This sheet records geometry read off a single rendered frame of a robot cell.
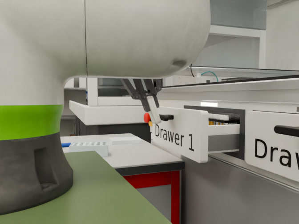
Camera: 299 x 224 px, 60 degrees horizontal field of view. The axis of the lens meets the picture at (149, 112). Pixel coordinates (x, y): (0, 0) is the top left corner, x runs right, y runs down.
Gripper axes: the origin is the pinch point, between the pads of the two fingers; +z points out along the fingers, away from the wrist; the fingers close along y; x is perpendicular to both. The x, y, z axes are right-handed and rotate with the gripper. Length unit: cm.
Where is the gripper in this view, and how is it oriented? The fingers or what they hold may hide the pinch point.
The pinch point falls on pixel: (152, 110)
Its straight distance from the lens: 65.0
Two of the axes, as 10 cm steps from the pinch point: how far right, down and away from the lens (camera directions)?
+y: -8.9, 3.6, -2.9
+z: 3.2, 9.3, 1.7
